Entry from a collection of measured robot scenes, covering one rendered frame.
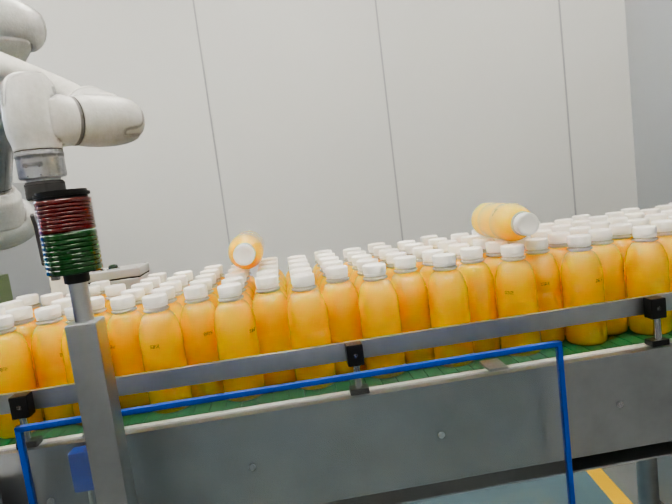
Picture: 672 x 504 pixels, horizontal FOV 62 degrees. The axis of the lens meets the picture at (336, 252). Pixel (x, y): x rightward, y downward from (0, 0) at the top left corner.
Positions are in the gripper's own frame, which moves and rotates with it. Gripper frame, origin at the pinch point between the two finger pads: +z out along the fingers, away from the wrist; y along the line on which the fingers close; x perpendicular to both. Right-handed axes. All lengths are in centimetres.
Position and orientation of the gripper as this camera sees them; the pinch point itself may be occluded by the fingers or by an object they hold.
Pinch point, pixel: (62, 279)
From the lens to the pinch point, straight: 128.8
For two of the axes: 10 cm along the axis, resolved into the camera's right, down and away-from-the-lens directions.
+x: 9.9, -1.4, 0.9
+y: 1.0, 1.0, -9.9
